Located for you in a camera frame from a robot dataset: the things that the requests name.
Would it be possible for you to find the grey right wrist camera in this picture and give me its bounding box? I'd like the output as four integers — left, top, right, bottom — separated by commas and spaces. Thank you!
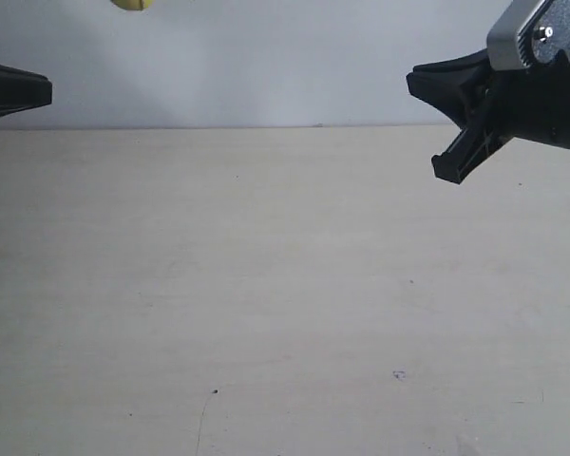
486, 0, 570, 71

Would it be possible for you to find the yellow tennis ball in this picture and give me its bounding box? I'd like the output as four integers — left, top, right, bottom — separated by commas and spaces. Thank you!
111, 0, 154, 11

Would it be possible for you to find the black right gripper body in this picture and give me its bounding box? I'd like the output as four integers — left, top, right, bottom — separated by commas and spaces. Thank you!
431, 50, 570, 184

